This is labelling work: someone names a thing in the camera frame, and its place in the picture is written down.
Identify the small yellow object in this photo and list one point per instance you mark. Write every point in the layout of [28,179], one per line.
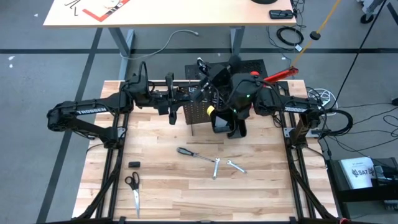
[211,109]

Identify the black tapered pegboard bin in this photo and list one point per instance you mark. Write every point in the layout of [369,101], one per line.
[222,124]

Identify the black perforated pegboard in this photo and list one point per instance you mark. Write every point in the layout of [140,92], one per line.
[196,113]

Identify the silver combination wrench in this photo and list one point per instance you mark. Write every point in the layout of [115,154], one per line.
[215,169]
[236,167]

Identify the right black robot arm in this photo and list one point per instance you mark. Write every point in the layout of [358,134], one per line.
[298,105]

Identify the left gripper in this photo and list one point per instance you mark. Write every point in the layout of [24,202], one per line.
[164,102]

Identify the black flat device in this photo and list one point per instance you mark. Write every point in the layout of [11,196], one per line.
[280,14]

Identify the black equipment cart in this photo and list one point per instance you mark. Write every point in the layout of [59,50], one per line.
[367,196]

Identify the white box with label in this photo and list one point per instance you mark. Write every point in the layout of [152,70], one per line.
[357,172]

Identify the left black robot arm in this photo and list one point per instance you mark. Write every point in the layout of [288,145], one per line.
[93,110]

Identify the red desk lamp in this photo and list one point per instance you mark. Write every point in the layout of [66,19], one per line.
[280,75]

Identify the black rectangular bar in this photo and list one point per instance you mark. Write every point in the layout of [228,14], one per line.
[134,164]

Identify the light wooden desk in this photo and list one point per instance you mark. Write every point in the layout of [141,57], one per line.
[186,12]

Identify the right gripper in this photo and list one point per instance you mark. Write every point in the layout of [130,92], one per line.
[241,107]

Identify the black perforated floor panel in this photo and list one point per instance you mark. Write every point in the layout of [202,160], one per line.
[255,66]

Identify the black shallow pegboard bin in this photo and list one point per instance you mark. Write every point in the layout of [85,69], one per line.
[237,130]

